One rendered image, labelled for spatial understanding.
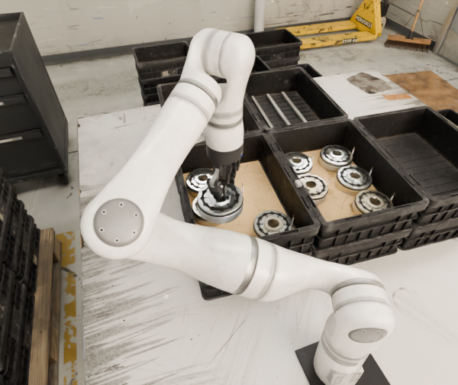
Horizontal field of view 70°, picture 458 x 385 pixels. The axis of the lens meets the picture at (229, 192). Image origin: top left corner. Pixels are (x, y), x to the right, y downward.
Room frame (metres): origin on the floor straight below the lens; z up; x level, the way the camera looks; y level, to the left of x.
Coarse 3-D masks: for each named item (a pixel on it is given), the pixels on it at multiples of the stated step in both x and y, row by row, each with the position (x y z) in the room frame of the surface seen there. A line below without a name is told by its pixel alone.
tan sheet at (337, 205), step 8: (304, 152) 0.89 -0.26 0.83; (312, 152) 0.89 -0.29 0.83; (312, 160) 0.84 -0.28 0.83; (312, 168) 0.80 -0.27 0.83; (320, 168) 0.80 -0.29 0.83; (320, 176) 0.76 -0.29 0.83; (328, 176) 0.76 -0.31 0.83; (328, 184) 0.73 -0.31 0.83; (328, 192) 0.69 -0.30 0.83; (336, 192) 0.69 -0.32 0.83; (328, 200) 0.66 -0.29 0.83; (336, 200) 0.66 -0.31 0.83; (344, 200) 0.66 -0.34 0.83; (352, 200) 0.66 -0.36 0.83; (320, 208) 0.63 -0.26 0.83; (328, 208) 0.63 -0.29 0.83; (336, 208) 0.63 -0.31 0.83; (344, 208) 0.63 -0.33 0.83; (352, 208) 0.63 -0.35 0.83; (328, 216) 0.60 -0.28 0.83; (336, 216) 0.60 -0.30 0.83; (344, 216) 0.60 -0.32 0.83
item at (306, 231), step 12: (204, 144) 0.80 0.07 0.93; (276, 156) 0.74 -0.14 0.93; (180, 168) 0.69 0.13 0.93; (180, 180) 0.64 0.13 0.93; (300, 192) 0.59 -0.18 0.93; (192, 216) 0.51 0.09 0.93; (312, 216) 0.51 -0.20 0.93; (300, 228) 0.48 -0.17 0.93; (312, 228) 0.48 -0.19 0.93; (264, 240) 0.44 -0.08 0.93; (276, 240) 0.45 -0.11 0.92; (288, 240) 0.46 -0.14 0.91
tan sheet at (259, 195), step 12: (240, 168) 0.80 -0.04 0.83; (252, 168) 0.80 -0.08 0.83; (240, 180) 0.75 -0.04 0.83; (252, 180) 0.75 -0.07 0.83; (264, 180) 0.75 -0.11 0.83; (252, 192) 0.69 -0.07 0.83; (264, 192) 0.69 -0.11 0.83; (252, 204) 0.65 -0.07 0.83; (264, 204) 0.65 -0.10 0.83; (276, 204) 0.65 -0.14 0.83; (240, 216) 0.60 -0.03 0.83; (252, 216) 0.60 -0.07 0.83; (228, 228) 0.56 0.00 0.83; (240, 228) 0.56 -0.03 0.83; (252, 228) 0.56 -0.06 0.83
